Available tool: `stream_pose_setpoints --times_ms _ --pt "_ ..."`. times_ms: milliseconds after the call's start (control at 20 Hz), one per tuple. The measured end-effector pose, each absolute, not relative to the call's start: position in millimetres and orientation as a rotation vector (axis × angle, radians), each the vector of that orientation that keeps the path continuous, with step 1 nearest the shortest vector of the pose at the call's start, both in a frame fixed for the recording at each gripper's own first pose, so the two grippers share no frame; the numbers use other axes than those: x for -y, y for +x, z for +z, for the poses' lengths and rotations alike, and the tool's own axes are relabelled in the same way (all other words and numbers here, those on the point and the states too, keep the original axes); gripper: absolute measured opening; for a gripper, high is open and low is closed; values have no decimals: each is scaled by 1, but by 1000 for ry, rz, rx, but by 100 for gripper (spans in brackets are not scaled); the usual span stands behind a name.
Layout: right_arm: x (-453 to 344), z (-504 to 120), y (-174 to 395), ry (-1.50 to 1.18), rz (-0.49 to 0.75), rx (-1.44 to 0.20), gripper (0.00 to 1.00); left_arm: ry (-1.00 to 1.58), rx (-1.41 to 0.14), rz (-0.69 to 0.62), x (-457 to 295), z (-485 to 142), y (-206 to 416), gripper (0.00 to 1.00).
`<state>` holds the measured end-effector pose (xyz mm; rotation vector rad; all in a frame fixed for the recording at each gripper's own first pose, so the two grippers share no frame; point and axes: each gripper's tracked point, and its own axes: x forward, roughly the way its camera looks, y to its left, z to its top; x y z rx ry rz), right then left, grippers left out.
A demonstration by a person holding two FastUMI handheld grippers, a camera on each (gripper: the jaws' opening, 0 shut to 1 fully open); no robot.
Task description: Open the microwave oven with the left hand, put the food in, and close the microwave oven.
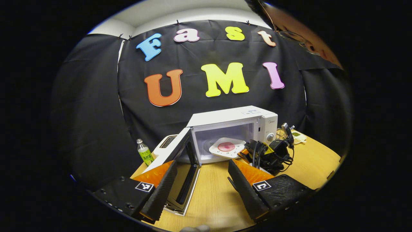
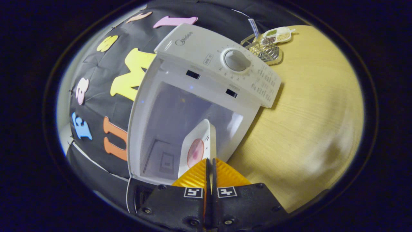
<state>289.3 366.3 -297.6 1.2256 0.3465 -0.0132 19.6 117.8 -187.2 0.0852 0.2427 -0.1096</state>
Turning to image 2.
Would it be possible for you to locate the white plate of pink food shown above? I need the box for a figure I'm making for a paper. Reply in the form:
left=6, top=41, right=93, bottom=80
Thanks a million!
left=178, top=119, right=217, bottom=178

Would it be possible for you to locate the blue checkered utensil handle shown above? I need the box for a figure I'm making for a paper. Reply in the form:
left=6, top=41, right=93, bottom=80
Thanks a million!
left=248, top=18, right=260, bottom=38

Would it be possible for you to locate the metal wire basket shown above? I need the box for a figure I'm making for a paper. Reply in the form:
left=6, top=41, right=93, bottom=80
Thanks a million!
left=240, top=34, right=284, bottom=66

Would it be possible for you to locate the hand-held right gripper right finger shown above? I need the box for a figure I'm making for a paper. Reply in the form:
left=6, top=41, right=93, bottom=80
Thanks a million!
left=211, top=157, right=289, bottom=231

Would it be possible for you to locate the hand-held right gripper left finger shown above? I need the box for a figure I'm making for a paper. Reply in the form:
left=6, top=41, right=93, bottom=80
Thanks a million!
left=137, top=158, right=212, bottom=231

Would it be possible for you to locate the divided dish of grains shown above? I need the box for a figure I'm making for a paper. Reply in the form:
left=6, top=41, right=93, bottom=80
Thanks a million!
left=257, top=26, right=296, bottom=44

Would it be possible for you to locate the white microwave oven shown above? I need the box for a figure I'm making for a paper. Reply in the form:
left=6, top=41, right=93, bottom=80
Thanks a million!
left=126, top=23, right=282, bottom=216

